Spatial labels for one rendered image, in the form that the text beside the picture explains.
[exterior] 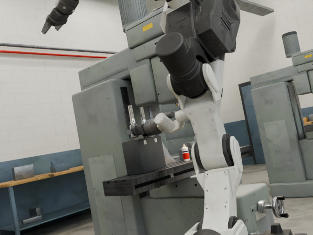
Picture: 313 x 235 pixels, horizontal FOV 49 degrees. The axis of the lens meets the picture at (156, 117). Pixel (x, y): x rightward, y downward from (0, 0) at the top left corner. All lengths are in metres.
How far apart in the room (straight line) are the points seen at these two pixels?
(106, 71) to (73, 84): 4.34
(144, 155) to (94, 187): 0.83
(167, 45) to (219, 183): 0.60
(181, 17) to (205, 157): 0.59
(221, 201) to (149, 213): 1.01
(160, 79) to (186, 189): 0.71
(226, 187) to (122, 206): 1.14
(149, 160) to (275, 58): 7.36
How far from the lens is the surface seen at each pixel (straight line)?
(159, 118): 1.77
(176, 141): 7.56
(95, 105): 2.51
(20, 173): 5.58
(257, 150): 9.31
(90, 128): 2.59
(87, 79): 2.78
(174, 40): 1.26
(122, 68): 2.46
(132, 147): 1.90
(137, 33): 2.34
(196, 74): 1.32
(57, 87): 6.72
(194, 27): 1.44
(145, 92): 2.28
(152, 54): 2.25
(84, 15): 7.65
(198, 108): 1.43
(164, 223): 2.30
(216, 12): 1.47
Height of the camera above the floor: 1.09
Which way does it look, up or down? 4 degrees up
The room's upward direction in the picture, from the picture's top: 10 degrees counter-clockwise
